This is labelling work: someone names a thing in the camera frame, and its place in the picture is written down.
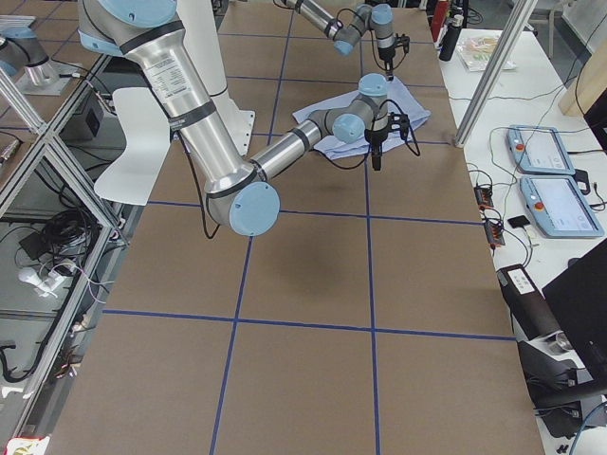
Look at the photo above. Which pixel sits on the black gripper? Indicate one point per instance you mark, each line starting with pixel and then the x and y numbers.
pixel 375 138
pixel 385 52

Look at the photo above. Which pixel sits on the blue white striped shirt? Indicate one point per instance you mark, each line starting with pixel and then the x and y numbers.
pixel 397 92

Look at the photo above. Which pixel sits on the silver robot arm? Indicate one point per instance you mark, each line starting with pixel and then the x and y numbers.
pixel 378 19
pixel 237 192

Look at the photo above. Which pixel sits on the black water bottle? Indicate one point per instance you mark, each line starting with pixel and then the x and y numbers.
pixel 451 37

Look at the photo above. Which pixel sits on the clear plastic snack bag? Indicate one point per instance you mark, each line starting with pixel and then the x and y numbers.
pixel 476 52

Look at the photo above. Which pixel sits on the upper teach pendant tablet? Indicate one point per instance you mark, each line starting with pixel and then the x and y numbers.
pixel 538 150

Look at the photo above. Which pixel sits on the teach pendant tablet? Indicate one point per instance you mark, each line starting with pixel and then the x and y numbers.
pixel 538 150
pixel 558 207

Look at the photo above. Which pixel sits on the lower teach pendant tablet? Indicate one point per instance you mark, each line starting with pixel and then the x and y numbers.
pixel 558 207

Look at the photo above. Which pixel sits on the black computer monitor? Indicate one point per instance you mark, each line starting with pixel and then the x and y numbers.
pixel 577 299

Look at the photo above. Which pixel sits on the grey aluminium frame post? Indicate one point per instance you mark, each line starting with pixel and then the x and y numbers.
pixel 508 39

